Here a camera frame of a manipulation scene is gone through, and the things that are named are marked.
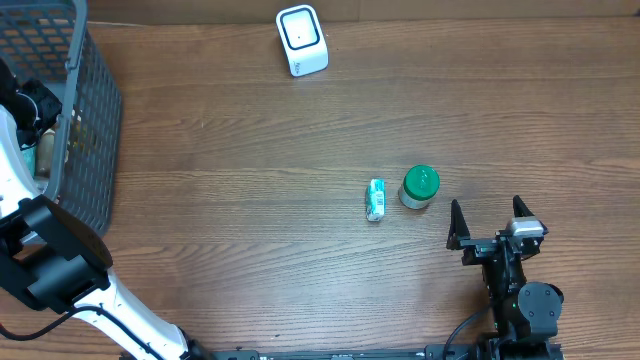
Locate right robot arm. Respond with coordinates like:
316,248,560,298
442,196,564,359

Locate grey plastic mesh basket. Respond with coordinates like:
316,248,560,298
1,1,122,235

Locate brown white snack wrapper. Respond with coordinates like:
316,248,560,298
20,129,55,180

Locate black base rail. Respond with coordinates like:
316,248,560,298
208,345,565,360

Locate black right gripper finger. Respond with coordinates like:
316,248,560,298
446,199,471,250
513,195,548,235

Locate white barcode scanner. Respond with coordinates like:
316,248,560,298
275,4,329,77

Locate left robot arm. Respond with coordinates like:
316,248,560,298
1,65,211,359

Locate teal small carton box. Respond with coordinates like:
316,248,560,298
365,178,386,222

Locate green lid spice jar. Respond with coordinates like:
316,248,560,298
398,164,440,210

